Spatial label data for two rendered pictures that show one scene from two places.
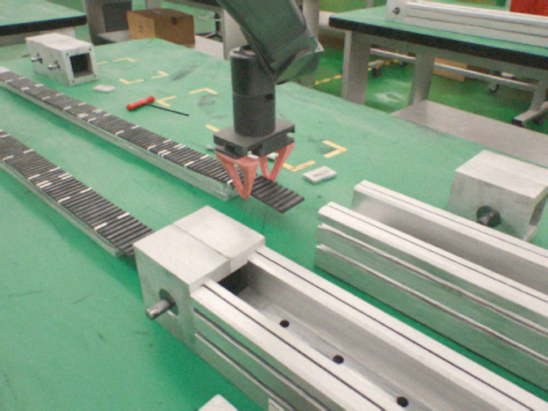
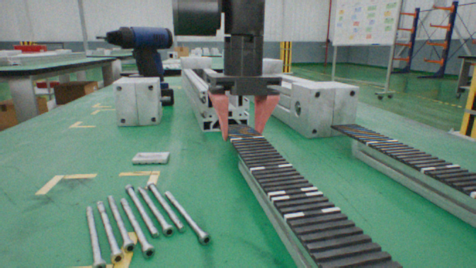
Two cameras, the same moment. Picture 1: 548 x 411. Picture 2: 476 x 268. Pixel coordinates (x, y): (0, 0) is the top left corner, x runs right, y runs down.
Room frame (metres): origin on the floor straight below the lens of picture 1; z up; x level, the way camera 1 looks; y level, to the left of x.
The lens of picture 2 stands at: (0.97, 0.27, 0.95)
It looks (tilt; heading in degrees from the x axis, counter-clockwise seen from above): 17 degrees down; 214
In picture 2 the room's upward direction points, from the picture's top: straight up
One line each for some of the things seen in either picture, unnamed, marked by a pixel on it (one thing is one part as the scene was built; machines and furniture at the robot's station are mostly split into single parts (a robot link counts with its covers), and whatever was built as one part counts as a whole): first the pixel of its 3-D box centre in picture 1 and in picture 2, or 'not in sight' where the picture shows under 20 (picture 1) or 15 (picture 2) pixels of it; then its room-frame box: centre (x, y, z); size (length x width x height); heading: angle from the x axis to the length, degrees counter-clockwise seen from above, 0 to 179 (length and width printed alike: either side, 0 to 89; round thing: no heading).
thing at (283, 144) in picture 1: (262, 159); (234, 110); (0.60, 0.01, 0.85); 0.07 x 0.07 x 0.09; 47
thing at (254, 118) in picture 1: (254, 116); (243, 62); (0.59, 0.02, 0.93); 0.10 x 0.07 x 0.07; 137
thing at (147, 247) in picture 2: not in sight; (134, 222); (0.81, 0.04, 0.78); 0.11 x 0.01 x 0.01; 66
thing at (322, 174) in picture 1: (319, 174); (151, 157); (0.69, -0.08, 0.78); 0.05 x 0.03 x 0.01; 126
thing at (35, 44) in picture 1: (49, 55); not in sight; (1.33, 0.63, 0.83); 0.11 x 0.10 x 0.10; 141
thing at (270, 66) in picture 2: not in sight; (258, 69); (0.08, -0.26, 0.87); 0.16 x 0.11 x 0.07; 47
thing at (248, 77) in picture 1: (256, 69); (240, 16); (0.59, 0.02, 0.99); 0.07 x 0.06 x 0.07; 134
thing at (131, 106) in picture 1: (162, 108); not in sight; (1.00, 0.24, 0.79); 0.16 x 0.08 x 0.02; 56
